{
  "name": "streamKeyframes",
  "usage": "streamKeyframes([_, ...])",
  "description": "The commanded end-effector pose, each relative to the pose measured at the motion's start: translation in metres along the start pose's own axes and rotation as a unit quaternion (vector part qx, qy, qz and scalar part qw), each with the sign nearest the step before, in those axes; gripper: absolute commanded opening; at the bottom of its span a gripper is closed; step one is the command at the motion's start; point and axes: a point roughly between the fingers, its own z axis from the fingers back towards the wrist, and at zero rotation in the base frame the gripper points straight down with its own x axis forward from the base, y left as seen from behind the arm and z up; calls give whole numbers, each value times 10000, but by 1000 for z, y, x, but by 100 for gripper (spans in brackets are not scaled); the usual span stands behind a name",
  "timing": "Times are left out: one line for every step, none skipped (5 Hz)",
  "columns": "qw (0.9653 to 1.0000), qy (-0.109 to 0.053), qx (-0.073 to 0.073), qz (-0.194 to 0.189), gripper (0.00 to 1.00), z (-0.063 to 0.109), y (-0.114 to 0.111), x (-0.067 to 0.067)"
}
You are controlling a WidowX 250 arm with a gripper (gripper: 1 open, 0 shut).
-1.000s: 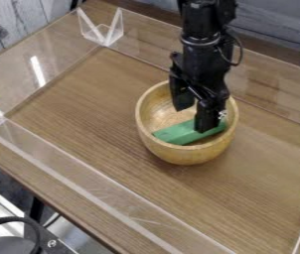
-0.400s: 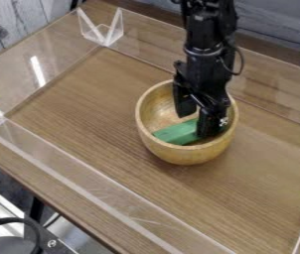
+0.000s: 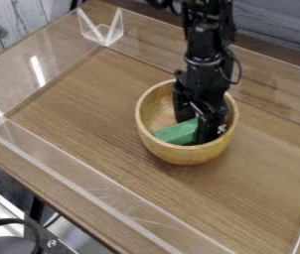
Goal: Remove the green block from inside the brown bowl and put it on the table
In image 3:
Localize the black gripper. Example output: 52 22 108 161
173 56 234 145

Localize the brown wooden bowl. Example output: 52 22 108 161
134 79 238 166

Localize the clear acrylic tray enclosure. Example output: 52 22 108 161
0 2 300 254

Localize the green rectangular block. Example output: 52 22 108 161
153 118 198 146

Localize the black table leg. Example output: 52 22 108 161
29 197 45 223

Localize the black cable loop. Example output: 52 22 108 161
0 217 44 254

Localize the black metal base plate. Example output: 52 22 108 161
0 224 79 254

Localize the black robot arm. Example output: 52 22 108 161
154 0 241 146

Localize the clear acrylic corner bracket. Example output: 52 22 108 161
75 8 123 47

